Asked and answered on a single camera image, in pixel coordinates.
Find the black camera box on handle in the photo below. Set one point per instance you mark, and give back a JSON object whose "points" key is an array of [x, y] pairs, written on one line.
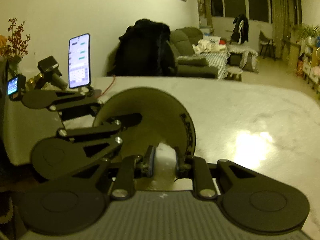
{"points": [[49, 69]]}

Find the dried flower bouquet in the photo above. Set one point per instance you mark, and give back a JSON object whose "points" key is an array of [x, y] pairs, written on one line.
{"points": [[14, 47]]}

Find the small round white stool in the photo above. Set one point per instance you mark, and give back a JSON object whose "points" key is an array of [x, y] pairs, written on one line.
{"points": [[234, 73]]}

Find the white tv cabinet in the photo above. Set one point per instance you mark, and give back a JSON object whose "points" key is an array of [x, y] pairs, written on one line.
{"points": [[308, 66]]}

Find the white sponge block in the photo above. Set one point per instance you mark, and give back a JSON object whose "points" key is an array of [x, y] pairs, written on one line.
{"points": [[164, 173]]}

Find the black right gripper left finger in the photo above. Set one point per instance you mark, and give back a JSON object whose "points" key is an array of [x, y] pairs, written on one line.
{"points": [[128, 171]]}

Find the dark grey sofa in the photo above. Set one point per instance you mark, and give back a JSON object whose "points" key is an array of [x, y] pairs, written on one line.
{"points": [[197, 57]]}

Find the round metal phone stand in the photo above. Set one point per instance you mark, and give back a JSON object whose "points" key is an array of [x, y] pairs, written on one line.
{"points": [[89, 91]]}

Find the chair with black coat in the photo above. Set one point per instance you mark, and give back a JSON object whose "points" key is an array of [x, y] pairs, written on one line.
{"points": [[144, 50]]}

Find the jacket on coat stand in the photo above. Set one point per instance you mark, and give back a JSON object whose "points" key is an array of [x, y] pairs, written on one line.
{"points": [[241, 29]]}

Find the smartphone with lit screen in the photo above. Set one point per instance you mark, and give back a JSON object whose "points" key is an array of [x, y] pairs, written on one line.
{"points": [[79, 66]]}

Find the potted green plant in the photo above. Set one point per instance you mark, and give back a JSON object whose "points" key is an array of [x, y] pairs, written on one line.
{"points": [[308, 33]]}

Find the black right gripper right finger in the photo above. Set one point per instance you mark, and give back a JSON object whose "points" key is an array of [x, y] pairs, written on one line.
{"points": [[197, 170]]}

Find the small lit display device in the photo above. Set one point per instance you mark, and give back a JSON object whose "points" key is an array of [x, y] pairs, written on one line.
{"points": [[16, 87]]}

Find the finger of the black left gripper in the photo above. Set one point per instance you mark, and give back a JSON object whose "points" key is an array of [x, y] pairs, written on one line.
{"points": [[68, 105], [73, 149]]}

